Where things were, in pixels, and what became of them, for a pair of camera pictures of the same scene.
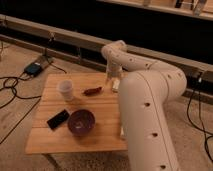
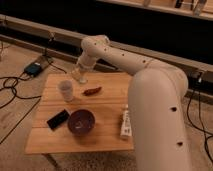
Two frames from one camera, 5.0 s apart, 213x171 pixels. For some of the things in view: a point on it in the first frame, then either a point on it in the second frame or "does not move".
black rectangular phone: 57,119 does not move
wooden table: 76,113 does not move
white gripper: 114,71 -> 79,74
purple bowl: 81,122 does not move
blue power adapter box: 33,69 does not move
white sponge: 116,84 -> 82,80
